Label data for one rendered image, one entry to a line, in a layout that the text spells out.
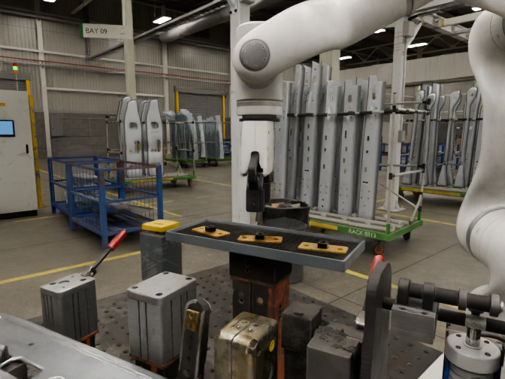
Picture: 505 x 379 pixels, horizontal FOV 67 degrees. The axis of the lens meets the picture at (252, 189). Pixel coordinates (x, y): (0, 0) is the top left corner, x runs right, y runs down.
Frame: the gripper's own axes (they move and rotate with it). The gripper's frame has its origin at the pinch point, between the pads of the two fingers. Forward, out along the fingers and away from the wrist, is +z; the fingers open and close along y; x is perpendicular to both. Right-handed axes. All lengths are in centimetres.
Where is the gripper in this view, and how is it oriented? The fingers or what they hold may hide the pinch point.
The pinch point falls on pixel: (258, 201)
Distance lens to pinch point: 71.5
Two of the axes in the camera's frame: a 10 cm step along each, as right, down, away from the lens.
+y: -1.7, 1.5, -9.7
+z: 0.0, 9.9, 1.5
